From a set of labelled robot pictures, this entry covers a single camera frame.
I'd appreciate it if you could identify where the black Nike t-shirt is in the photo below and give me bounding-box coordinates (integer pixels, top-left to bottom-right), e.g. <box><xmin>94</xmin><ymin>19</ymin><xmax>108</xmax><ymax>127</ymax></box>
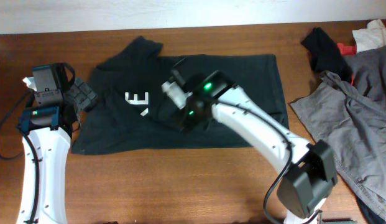
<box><xmin>71</xmin><ymin>35</ymin><xmax>290</xmax><ymax>156</ymax></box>

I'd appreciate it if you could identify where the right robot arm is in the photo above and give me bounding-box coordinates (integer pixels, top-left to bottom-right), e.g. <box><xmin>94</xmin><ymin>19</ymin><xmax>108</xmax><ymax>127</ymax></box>
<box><xmin>161</xmin><ymin>68</ymin><xmax>338</xmax><ymax>223</ymax></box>

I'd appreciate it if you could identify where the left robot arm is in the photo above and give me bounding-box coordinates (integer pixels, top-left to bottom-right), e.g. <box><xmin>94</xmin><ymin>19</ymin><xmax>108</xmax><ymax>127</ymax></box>
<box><xmin>17</xmin><ymin>78</ymin><xmax>97</xmax><ymax>223</ymax></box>

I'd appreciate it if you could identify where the black garment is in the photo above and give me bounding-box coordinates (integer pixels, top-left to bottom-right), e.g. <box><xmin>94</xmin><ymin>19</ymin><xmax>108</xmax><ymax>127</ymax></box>
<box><xmin>301</xmin><ymin>27</ymin><xmax>352</xmax><ymax>83</ymax></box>

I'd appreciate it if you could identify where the grey garment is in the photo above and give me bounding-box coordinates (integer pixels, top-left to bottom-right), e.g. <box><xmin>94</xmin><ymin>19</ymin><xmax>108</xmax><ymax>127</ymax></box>
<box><xmin>291</xmin><ymin>46</ymin><xmax>386</xmax><ymax>223</ymax></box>

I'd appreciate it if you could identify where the red garment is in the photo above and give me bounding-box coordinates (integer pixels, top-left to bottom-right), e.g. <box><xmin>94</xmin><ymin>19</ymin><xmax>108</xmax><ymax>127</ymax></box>
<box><xmin>336</xmin><ymin>42</ymin><xmax>357</xmax><ymax>86</ymax></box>

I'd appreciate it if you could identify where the white garment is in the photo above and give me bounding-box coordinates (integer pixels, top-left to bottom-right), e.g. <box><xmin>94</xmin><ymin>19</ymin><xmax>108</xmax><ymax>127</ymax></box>
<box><xmin>352</xmin><ymin>19</ymin><xmax>386</xmax><ymax>53</ymax></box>

